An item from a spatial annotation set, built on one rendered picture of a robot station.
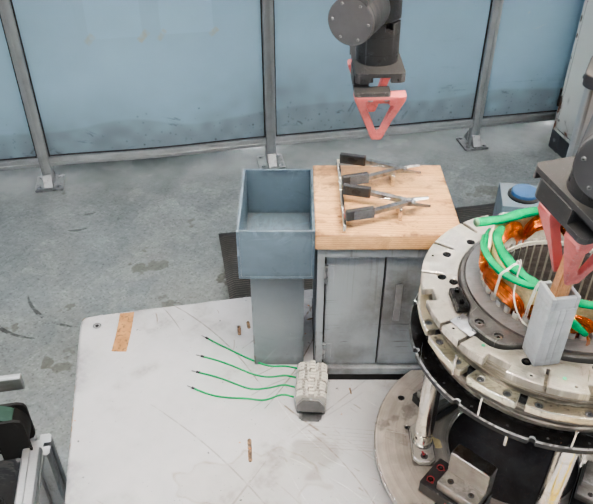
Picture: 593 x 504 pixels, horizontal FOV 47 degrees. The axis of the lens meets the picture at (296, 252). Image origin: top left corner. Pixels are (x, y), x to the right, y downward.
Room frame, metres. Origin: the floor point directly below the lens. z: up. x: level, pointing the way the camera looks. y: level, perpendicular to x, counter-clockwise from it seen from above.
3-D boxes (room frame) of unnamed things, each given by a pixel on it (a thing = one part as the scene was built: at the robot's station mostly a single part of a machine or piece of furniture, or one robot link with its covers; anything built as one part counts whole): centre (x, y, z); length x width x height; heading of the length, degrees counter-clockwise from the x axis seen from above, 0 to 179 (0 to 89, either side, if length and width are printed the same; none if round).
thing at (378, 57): (0.88, -0.11, 1.28); 0.10 x 0.07 x 0.07; 1
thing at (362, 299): (0.84, -0.13, 0.91); 0.19 x 0.19 x 0.26; 0
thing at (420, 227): (0.84, -0.13, 1.05); 0.20 x 0.19 x 0.02; 90
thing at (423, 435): (0.60, -0.18, 0.91); 0.02 x 0.02 x 0.21
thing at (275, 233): (0.84, 0.03, 0.92); 0.17 x 0.11 x 0.28; 0
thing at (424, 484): (0.52, -0.21, 0.81); 0.08 x 0.05 x 0.02; 48
